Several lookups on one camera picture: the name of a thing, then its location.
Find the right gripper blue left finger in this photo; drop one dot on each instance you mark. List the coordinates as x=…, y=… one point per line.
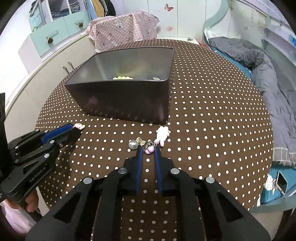
x=131, y=184

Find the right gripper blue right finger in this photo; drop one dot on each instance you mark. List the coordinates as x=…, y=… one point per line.
x=163, y=166

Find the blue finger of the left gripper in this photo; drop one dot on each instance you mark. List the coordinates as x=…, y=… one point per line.
x=56, y=132
x=67, y=137

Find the pink bunny pearl keychain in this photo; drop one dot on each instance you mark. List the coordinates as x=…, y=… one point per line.
x=149, y=146

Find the pink bear charm keychain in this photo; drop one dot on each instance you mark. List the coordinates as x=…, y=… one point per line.
x=79, y=126

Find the person's left hand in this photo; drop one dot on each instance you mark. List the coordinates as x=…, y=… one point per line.
x=31, y=202

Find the beige low cabinet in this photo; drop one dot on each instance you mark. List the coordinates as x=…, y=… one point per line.
x=33, y=94

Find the silver metal tin box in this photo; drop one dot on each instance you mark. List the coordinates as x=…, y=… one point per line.
x=132, y=84

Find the purple stair shelf unit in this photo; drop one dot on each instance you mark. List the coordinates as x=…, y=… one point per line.
x=65, y=21

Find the pink checkered cloth cover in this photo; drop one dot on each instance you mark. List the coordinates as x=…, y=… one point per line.
x=111, y=31

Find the teal bed sheet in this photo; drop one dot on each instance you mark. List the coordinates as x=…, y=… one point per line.
x=245, y=70

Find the white smartphone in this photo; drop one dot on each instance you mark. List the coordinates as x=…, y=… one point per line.
x=281, y=183

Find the metal stair handrail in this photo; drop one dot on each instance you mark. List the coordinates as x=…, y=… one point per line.
x=36, y=14

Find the white wardrobe with butterflies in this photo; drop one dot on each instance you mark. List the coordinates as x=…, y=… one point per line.
x=180, y=19

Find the hanging clothes row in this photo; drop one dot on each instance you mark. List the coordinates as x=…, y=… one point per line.
x=100, y=8

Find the grey duvet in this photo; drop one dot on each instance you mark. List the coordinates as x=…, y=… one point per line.
x=275, y=88

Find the teal bunk bed frame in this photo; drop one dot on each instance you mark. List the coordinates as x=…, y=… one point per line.
x=256, y=37

